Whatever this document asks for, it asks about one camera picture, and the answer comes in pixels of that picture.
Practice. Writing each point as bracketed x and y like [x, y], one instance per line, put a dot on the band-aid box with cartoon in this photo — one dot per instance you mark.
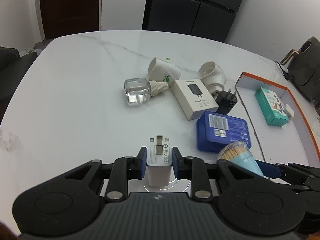
[275, 112]

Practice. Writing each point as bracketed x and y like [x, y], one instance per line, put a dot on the white charger retail box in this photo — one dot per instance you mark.
[193, 98]

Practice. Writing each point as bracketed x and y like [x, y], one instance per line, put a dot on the dark wooden door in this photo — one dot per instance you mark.
[67, 17]

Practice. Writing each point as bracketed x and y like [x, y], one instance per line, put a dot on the white USB wall charger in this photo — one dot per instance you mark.
[159, 161]

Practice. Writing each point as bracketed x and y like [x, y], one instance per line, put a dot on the toothpick jar light blue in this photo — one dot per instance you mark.
[239, 154]

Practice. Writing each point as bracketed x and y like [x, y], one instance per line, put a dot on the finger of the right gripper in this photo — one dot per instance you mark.
[272, 171]

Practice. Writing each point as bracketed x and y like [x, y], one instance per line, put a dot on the orange white cardboard tray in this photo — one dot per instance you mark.
[280, 127]

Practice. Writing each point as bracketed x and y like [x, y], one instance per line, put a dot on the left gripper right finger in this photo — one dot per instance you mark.
[193, 169]

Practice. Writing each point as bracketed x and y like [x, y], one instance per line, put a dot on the clear liquid repellent bottle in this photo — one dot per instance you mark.
[140, 90]

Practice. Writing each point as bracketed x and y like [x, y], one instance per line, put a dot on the black plug adapter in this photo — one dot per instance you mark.
[226, 100]

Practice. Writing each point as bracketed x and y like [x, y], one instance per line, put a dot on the dark grey chair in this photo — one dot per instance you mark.
[13, 69]

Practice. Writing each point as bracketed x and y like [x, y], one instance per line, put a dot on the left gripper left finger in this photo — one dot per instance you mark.
[121, 171]

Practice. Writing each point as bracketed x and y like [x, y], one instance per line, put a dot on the white plug-in heater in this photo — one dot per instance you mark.
[213, 77]

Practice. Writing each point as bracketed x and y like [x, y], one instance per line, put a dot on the black refrigerator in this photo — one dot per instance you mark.
[211, 19]

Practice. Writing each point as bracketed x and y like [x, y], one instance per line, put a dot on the dark air fryer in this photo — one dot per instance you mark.
[303, 69]

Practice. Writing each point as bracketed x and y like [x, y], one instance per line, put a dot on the blue plastic case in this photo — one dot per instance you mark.
[215, 131]

